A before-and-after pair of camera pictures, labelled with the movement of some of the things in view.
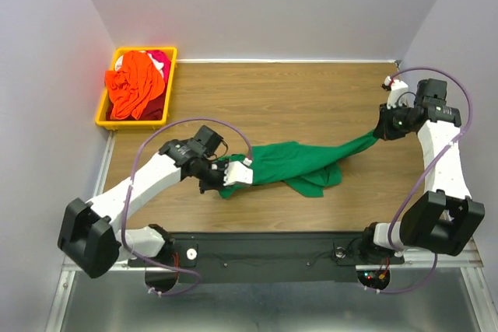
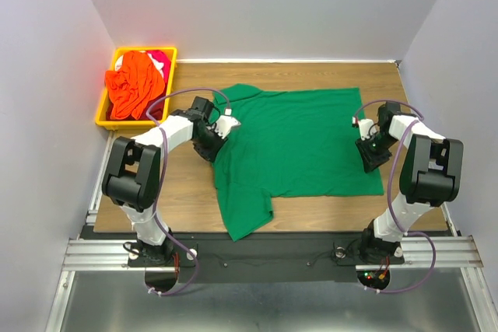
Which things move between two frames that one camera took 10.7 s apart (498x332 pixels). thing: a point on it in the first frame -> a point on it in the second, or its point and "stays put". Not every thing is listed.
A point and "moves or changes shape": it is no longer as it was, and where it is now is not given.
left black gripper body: (208, 172) -> (210, 142)
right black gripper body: (396, 121) -> (376, 148)
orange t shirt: (138, 81) stays put
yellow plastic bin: (150, 124) stays put
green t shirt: (305, 169) moves or changes shape
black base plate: (267, 257) stays put
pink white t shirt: (159, 57) stays put
